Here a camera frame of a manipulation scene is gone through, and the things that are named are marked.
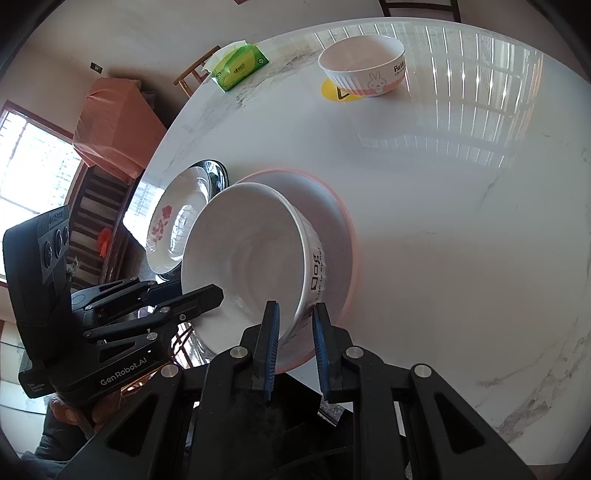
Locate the yellow round sticker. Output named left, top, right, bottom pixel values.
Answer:
left=321, top=78, right=370, bottom=102

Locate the large blue patterned plate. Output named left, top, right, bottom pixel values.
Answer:
left=187, top=159, right=230, bottom=191

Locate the orange cloth covered object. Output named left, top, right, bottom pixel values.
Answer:
left=72, top=78, right=168, bottom=181

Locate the white floral plate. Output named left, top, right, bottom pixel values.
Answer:
left=146, top=165, right=218, bottom=275

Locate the light wooden chair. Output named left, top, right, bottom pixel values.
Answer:
left=173, top=45, right=221, bottom=97

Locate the side window with wooden frame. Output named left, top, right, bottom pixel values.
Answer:
left=0, top=102, right=88, bottom=227

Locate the green tissue pack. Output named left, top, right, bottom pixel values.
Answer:
left=203, top=41, right=269, bottom=92

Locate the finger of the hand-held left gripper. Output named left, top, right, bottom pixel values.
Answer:
left=71, top=277, right=183, bottom=319
left=82, top=285, right=225, bottom=344

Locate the dark wooden chair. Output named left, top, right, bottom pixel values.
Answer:
left=379, top=0, right=462, bottom=23

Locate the pink bowl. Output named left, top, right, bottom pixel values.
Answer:
left=235, top=168, right=357, bottom=374

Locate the white bowl with blue print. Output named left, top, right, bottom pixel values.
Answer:
left=181, top=182, right=334, bottom=365

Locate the white rabbit print bowl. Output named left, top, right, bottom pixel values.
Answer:
left=318, top=35, right=407, bottom=99

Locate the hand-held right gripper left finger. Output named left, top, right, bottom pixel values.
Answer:
left=55, top=300, right=281, bottom=480

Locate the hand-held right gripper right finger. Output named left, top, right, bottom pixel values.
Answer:
left=311, top=302, right=539, bottom=480

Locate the person's left hand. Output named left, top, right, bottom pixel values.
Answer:
left=46, top=392, right=121, bottom=437

